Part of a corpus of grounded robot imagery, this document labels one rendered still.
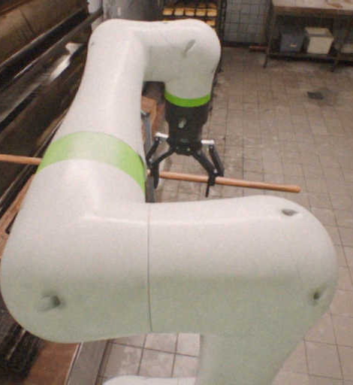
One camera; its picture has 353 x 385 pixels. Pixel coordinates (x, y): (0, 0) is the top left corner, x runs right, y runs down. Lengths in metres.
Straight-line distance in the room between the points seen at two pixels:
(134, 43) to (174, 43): 0.07
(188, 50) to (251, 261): 0.42
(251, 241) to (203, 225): 0.04
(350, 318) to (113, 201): 2.31
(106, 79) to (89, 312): 0.30
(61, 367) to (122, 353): 0.65
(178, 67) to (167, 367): 1.81
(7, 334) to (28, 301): 1.12
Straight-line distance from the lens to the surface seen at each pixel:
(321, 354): 2.31
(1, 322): 1.41
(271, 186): 1.27
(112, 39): 0.55
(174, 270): 0.23
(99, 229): 0.24
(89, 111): 0.37
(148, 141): 2.23
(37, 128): 2.04
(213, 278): 0.23
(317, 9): 5.31
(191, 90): 0.60
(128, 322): 0.25
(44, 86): 2.13
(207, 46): 0.58
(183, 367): 2.11
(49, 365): 1.60
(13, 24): 1.93
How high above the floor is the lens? 2.03
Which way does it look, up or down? 44 degrees down
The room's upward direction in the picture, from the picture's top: straight up
